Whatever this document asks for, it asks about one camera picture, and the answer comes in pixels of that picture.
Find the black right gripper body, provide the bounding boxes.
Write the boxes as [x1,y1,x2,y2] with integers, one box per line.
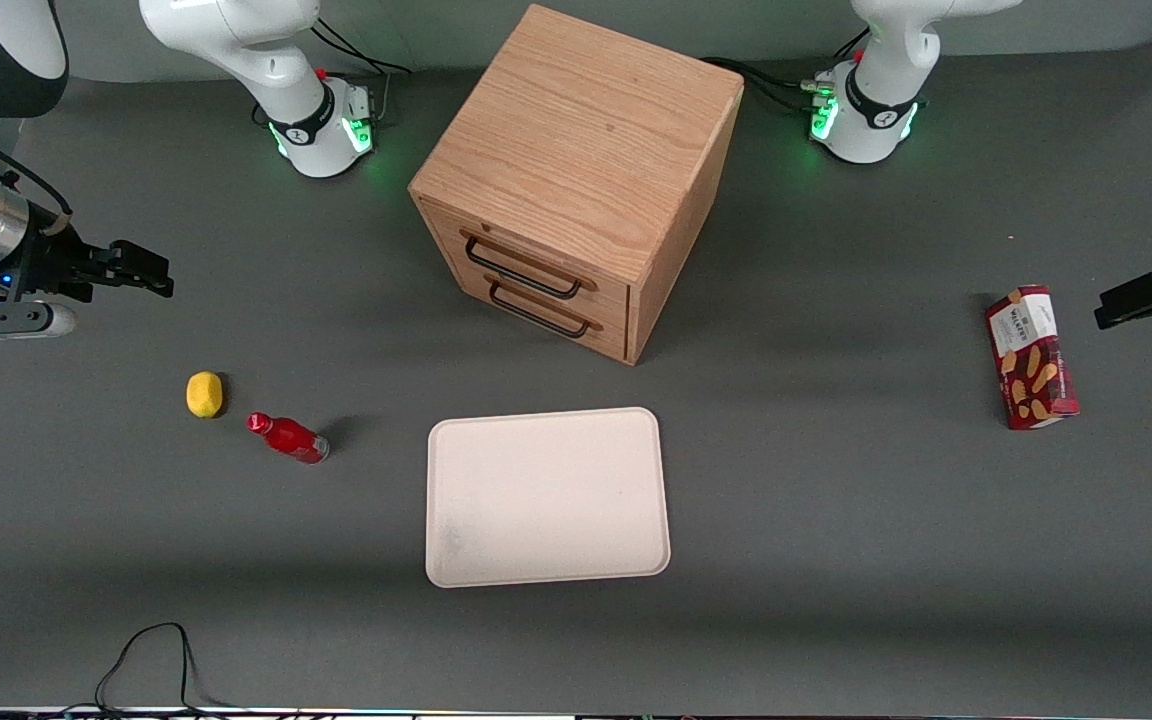
[0,220,119,303]

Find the red coke bottle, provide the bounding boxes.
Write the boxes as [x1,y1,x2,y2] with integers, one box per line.
[246,411,331,465]

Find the beige plastic tray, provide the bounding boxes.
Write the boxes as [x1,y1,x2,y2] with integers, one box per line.
[425,406,672,589]

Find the red cookie box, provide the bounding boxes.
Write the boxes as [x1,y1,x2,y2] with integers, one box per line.
[984,284,1081,431]

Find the yellow lemon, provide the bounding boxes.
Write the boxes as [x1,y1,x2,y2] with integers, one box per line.
[185,371,225,419]

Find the wooden drawer cabinet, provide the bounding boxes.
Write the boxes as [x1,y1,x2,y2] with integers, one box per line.
[408,3,745,366]

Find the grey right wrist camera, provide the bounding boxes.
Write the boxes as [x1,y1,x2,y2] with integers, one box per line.
[0,300,78,344]

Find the black right arm base cables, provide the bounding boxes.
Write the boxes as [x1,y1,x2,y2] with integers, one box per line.
[311,15,413,126]

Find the black arm base cables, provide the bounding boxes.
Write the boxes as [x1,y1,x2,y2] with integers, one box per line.
[701,30,872,116]
[311,15,413,126]

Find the thin black looped cable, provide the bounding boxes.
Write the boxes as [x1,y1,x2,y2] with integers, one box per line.
[56,622,237,717]

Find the long black drawer handle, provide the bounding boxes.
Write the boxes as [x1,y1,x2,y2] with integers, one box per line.
[462,234,586,301]

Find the short black drawer handle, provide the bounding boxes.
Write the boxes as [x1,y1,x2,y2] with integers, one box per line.
[486,278,593,339]

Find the black left arm base cables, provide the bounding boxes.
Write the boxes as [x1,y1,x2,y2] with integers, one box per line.
[701,30,872,116]

